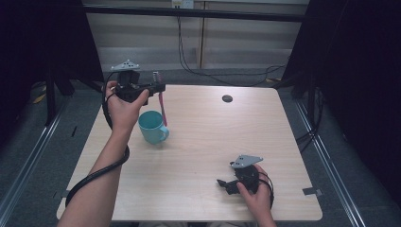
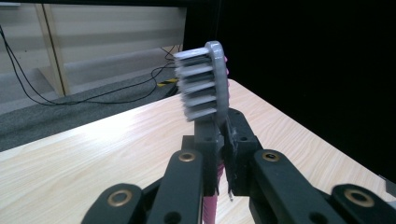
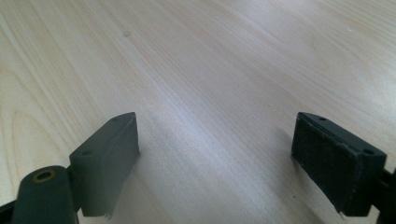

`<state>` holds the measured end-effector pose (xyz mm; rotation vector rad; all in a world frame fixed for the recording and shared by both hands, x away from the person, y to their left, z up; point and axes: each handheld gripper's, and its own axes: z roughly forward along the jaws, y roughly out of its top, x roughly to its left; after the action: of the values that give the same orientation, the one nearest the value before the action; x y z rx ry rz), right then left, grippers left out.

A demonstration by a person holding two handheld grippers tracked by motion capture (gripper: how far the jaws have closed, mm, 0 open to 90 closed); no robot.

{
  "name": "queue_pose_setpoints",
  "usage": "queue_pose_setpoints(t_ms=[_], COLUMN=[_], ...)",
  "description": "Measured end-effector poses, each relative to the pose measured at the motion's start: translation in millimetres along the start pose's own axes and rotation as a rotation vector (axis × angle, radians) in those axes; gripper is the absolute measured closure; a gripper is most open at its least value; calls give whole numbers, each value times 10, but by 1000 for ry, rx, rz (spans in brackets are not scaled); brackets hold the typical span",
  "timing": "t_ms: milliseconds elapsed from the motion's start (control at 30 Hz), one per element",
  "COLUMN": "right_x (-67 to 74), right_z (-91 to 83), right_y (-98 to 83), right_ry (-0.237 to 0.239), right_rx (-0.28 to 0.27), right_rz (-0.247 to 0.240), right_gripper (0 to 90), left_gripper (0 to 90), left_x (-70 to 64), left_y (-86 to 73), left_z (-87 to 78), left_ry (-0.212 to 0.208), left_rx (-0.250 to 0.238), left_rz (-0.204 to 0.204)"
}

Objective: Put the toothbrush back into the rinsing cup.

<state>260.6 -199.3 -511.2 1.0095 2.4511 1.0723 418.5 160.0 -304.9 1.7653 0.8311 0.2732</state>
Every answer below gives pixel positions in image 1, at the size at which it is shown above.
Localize pink toothbrush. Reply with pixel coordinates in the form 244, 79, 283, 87
152, 71, 168, 128

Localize person's right hand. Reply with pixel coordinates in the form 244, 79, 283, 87
235, 164, 275, 219

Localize black wall cable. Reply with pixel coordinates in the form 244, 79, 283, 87
176, 14, 288, 88

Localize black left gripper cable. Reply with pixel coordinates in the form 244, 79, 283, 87
64, 71, 131, 208

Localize person's left hand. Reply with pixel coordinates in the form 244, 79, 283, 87
105, 80, 151, 135

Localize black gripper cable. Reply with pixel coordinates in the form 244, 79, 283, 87
258, 171, 275, 210
64, 71, 131, 208

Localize yellow floor scrap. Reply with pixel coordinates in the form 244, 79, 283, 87
32, 92, 47, 105

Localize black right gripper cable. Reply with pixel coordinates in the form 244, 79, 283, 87
258, 171, 275, 210

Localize white power outlet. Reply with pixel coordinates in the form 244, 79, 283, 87
171, 0, 195, 9

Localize black horizontal bar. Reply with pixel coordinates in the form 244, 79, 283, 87
82, 5, 306, 24

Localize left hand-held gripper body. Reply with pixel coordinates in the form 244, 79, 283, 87
110, 59, 154, 104

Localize black stand leg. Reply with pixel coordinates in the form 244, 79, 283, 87
44, 62, 77, 127

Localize black curtain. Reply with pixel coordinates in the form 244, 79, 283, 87
279, 0, 401, 207
0, 0, 106, 149

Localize black floor cable bundle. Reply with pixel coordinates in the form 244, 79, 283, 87
295, 86, 326, 154

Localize teal mug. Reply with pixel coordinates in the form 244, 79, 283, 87
137, 110, 170, 146

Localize metal floor rail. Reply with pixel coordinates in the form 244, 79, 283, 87
0, 94, 69, 220
293, 99, 368, 227

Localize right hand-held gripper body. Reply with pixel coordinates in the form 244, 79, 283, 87
224, 153, 265, 195

